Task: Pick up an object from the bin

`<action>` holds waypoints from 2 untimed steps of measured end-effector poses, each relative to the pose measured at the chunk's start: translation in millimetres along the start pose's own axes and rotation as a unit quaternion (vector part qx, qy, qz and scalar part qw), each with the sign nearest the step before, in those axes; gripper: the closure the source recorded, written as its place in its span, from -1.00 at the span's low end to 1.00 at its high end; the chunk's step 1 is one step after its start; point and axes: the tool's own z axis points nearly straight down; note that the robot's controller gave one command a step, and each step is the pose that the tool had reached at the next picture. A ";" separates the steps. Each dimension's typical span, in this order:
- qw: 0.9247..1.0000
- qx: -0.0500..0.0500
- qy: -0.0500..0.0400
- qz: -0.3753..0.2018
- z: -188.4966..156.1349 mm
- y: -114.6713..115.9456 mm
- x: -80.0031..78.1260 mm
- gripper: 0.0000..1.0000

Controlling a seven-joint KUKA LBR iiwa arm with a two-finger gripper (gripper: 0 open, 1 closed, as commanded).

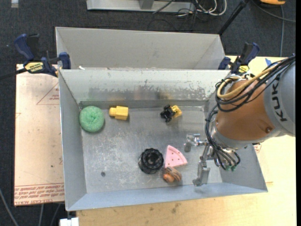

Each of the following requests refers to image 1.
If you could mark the pink triangular wedge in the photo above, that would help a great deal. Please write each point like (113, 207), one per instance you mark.
(174, 158)

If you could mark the brown cardboard board red print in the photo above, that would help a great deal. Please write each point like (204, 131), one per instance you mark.
(37, 138)

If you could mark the grey metal bin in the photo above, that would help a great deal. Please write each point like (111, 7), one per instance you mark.
(122, 145)

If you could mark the green round sponge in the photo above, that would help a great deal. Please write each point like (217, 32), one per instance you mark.
(91, 119)

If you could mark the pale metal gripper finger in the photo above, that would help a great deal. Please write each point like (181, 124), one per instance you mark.
(194, 140)
(203, 173)

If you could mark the brown and orange toy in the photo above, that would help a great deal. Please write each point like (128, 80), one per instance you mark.
(172, 175)

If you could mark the yellow toy block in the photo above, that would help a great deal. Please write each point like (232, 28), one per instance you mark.
(120, 113)

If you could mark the black ribbed round cup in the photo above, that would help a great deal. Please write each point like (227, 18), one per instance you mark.
(151, 161)

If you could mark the yellow and black toy vehicle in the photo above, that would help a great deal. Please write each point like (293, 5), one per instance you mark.
(170, 113)

